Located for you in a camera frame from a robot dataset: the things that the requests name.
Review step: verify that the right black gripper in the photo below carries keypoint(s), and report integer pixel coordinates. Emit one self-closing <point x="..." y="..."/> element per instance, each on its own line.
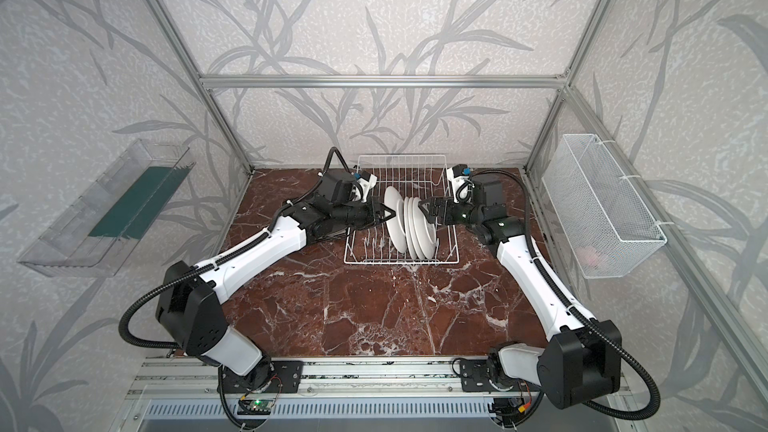
<point x="438" y="210"/>

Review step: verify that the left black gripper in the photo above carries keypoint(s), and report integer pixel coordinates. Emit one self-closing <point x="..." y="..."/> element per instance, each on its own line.
<point x="370" y="213"/>

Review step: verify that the white round plate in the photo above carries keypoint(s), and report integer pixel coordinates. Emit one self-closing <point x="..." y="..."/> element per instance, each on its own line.
<point x="395" y="225"/>
<point x="431" y="237"/>
<point x="408" y="229"/>
<point x="418" y="236"/>

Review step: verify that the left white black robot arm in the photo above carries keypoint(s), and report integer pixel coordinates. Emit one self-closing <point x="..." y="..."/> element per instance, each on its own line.
<point x="191" y="308"/>

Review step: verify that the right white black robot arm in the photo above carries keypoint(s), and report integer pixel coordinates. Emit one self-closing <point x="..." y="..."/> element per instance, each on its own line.
<point x="575" y="366"/>

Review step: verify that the green led circuit board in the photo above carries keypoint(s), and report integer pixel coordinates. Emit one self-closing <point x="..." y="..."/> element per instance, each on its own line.
<point x="255" y="406"/>

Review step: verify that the white wire dish rack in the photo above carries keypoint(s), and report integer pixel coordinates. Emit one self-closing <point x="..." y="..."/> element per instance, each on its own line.
<point x="415" y="175"/>

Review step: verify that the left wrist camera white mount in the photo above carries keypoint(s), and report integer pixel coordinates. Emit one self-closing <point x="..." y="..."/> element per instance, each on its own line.
<point x="365" y="182"/>

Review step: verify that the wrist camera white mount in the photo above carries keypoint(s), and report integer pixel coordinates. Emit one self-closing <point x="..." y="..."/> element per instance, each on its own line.
<point x="365" y="182"/>
<point x="458" y="177"/>

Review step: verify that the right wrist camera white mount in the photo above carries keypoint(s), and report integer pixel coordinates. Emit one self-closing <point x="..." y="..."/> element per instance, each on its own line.
<point x="458" y="177"/>

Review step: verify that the aluminium frame crossbar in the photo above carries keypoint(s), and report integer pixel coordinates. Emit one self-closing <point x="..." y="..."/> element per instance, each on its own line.
<point x="382" y="81"/>

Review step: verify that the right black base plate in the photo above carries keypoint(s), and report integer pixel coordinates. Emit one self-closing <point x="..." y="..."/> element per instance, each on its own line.
<point x="475" y="377"/>

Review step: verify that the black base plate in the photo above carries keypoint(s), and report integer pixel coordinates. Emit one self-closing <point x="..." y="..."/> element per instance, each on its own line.
<point x="475" y="377"/>
<point x="280" y="376"/>

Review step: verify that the white mesh wall basket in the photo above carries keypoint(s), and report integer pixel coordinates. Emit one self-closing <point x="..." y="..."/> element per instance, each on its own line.
<point x="597" y="205"/>

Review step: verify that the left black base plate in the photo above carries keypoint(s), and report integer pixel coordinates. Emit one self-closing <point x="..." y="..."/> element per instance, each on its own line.
<point x="280" y="376"/>

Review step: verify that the aluminium front rail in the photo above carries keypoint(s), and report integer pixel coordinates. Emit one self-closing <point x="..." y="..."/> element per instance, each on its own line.
<point x="322" y="377"/>

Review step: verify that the clear plastic wall shelf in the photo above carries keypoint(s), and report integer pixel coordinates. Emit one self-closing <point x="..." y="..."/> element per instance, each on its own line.
<point x="95" y="235"/>

